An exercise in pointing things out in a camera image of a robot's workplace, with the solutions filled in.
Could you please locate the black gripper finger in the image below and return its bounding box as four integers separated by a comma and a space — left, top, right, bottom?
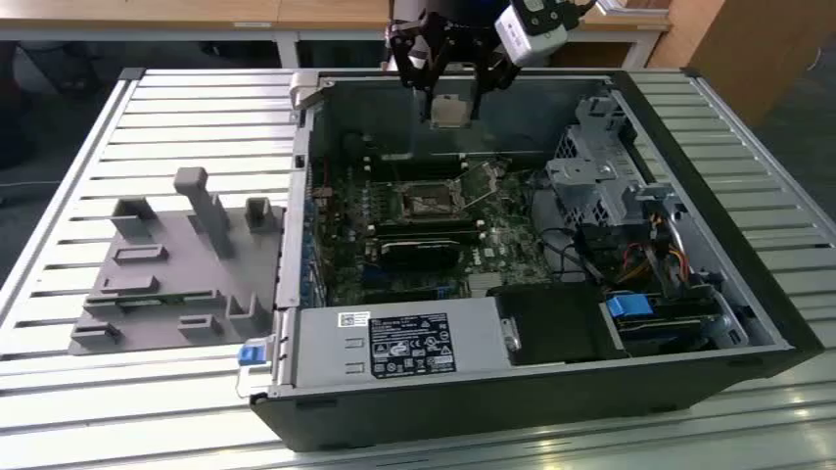
456, 32, 523, 121
389, 19, 459, 123

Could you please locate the silver square CPU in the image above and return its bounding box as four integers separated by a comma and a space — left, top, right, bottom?
428, 93, 477, 130

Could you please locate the CPU socket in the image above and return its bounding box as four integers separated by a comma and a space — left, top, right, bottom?
389, 179, 463, 220

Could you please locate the silver drive cage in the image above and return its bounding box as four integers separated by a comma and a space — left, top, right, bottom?
545, 95, 687, 231

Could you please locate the green motherboard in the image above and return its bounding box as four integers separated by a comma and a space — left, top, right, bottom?
305, 156, 563, 305

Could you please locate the wooden cabinet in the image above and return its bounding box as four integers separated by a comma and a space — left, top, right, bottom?
645, 0, 836, 128

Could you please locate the black graphics card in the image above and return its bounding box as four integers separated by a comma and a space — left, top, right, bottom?
377, 237, 463, 275

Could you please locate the wooden desk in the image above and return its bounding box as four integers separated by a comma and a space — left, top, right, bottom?
0, 0, 675, 70

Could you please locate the small silver heatsink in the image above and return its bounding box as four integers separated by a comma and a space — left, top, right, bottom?
467, 272, 504, 295

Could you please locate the black plastic shroud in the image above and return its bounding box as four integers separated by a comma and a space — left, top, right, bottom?
485, 282, 628, 366

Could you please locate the blue disk carrier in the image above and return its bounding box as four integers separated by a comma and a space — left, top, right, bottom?
604, 292, 655, 327

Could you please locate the grey parts rack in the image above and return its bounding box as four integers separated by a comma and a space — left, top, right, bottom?
67, 166, 289, 357

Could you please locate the green RAM stick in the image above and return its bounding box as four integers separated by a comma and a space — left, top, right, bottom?
115, 292, 221, 312

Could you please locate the silver power supply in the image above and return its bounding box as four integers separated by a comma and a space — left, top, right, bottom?
289, 296, 515, 391

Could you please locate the blue case latch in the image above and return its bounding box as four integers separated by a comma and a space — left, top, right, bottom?
239, 337, 271, 367

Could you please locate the black PC case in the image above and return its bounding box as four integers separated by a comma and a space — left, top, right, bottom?
251, 67, 825, 451

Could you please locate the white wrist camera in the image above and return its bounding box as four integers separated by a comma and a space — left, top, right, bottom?
493, 0, 571, 66

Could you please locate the grey case hinge bracket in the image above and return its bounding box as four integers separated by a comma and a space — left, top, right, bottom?
289, 70, 328, 112

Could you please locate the white frame object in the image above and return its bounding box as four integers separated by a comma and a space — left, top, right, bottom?
584, 0, 675, 14

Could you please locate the black wire bundle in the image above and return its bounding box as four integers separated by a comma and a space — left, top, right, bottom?
535, 227, 609, 285

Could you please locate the coloured wire bundle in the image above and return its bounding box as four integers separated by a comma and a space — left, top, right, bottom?
612, 244, 693, 290

